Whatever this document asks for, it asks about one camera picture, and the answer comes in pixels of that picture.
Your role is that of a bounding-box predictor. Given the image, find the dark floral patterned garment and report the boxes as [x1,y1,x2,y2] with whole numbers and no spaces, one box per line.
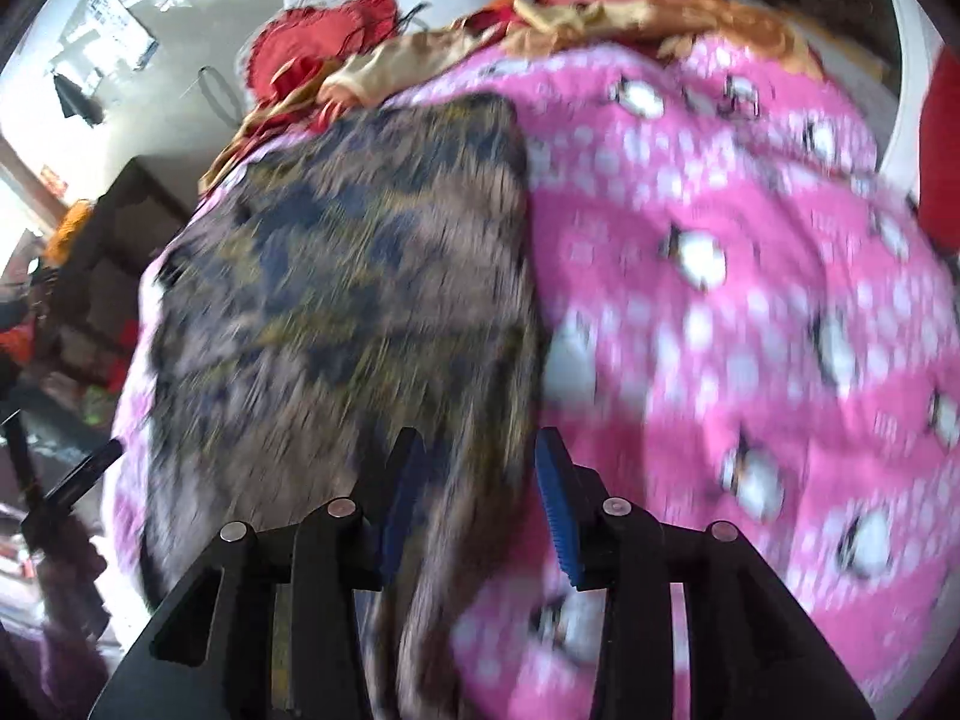
[140,93,542,718]

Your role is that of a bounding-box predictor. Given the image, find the pink penguin fleece blanket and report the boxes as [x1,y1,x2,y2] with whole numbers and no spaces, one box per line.
[103,37,958,718]

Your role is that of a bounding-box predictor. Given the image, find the dark wooden side table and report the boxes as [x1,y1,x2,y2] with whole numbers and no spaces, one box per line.
[34,158,190,388]

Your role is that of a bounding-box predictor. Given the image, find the orange basket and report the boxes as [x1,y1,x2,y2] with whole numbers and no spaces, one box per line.
[43,200,96,268]

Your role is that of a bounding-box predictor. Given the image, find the white red sleeve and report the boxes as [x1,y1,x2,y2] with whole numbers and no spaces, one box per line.
[880,0,958,255]

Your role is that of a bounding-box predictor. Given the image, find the left red heart cushion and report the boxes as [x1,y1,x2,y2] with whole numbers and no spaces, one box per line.
[242,0,398,103]

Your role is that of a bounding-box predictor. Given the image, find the red gold floral blanket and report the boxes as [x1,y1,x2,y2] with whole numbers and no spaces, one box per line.
[199,0,823,197]

